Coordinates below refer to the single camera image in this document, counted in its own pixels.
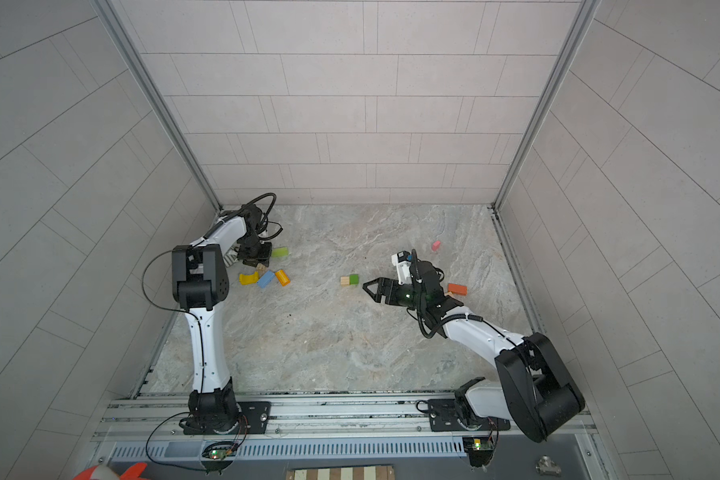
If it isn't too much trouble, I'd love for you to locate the grey ribbed ceramic mug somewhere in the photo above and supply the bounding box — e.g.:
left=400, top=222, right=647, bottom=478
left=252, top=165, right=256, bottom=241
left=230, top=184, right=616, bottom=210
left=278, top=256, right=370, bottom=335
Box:
left=223, top=248, right=238, bottom=268

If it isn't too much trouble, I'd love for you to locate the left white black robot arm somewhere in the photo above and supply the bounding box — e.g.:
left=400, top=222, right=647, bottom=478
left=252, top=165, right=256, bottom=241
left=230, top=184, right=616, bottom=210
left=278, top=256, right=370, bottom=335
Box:
left=171, top=203, right=271, bottom=435

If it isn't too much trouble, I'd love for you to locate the yellow arch wood block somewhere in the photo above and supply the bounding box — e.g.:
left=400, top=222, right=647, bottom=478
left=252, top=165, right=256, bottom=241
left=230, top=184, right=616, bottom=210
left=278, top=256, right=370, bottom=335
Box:
left=238, top=271, right=260, bottom=286

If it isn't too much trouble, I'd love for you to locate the aluminium mounting rail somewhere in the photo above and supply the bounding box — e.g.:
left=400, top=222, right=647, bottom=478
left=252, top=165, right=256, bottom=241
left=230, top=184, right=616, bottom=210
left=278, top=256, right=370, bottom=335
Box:
left=92, top=392, right=595, bottom=442

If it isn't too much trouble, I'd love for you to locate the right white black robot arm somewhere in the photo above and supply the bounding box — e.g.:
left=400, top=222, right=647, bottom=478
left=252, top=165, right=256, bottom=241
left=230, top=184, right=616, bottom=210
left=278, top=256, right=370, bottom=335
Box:
left=362, top=251, right=586, bottom=442

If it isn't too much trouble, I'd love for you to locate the red white object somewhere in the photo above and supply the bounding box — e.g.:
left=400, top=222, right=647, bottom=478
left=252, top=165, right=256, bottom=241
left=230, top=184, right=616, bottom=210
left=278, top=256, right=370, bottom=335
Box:
left=73, top=462, right=148, bottom=480

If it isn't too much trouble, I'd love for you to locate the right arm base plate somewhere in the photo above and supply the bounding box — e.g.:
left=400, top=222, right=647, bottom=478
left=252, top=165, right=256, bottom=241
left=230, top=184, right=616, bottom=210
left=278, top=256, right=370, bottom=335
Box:
left=417, top=399, right=511, bottom=432

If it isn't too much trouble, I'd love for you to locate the green circuit board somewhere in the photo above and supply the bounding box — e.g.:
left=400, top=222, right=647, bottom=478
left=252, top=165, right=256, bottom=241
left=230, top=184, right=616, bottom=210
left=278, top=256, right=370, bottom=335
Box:
left=201, top=441, right=240, bottom=470
left=462, top=436, right=496, bottom=469

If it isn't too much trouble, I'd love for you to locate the orange cylinder wood block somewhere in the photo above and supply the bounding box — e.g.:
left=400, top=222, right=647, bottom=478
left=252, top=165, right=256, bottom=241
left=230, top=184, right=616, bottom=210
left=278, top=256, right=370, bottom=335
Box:
left=275, top=269, right=291, bottom=286

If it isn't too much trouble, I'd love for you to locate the right green circuit board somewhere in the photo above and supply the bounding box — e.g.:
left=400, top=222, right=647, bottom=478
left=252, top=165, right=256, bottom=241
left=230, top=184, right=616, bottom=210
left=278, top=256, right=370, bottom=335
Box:
left=462, top=436, right=496, bottom=469

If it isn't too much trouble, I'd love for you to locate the blue wood block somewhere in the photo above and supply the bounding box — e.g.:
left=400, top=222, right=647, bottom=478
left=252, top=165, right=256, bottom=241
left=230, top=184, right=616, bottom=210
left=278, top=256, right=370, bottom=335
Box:
left=257, top=271, right=275, bottom=288

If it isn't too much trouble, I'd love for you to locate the small metal clamp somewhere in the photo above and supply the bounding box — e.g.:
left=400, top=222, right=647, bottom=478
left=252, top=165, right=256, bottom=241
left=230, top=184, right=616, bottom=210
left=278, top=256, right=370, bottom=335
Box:
left=536, top=455, right=562, bottom=477

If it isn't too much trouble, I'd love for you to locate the red flat wood block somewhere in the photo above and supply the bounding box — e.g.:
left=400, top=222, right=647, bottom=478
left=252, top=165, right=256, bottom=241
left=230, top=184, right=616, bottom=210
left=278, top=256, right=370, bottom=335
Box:
left=447, top=283, right=468, bottom=296

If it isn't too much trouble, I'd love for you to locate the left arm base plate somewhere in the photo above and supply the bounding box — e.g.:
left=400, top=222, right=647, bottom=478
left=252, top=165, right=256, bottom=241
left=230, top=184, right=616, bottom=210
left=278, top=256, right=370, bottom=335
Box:
left=179, top=401, right=272, bottom=435

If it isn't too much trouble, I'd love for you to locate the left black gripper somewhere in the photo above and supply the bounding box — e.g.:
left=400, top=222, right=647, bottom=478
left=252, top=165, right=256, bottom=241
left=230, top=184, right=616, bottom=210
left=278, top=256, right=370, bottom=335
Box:
left=237, top=234, right=273, bottom=264

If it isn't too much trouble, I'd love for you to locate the striped wood board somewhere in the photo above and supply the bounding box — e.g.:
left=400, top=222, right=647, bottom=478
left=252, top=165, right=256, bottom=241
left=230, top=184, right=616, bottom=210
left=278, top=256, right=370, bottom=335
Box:
left=285, top=465, right=396, bottom=480

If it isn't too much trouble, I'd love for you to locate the left green circuit board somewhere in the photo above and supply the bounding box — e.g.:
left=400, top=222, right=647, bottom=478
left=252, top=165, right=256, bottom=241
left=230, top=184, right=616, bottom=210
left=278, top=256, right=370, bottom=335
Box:
left=201, top=441, right=240, bottom=470

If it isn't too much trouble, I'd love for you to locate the grey slotted cable duct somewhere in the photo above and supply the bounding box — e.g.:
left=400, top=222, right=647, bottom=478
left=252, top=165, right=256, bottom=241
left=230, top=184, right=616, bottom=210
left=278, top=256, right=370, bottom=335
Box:
left=107, top=436, right=466, bottom=463

